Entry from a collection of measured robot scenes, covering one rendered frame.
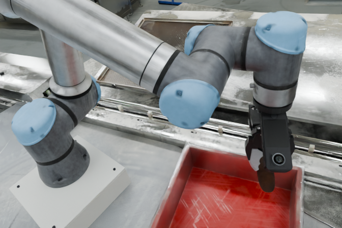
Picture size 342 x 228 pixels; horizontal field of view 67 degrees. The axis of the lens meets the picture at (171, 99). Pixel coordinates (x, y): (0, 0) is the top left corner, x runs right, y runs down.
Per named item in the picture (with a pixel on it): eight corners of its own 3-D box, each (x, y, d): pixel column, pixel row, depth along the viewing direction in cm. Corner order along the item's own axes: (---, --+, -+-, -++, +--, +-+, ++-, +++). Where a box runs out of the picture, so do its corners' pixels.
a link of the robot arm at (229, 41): (172, 45, 42) (240, 50, 37) (195, 17, 49) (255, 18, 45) (178, 84, 47) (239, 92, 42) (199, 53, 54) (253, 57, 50)
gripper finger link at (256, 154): (254, 154, 65) (262, 129, 59) (257, 174, 60) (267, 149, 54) (241, 153, 65) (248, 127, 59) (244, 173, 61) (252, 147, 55)
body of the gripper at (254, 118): (280, 122, 59) (287, 80, 52) (290, 151, 53) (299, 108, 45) (246, 123, 61) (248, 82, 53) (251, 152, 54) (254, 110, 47)
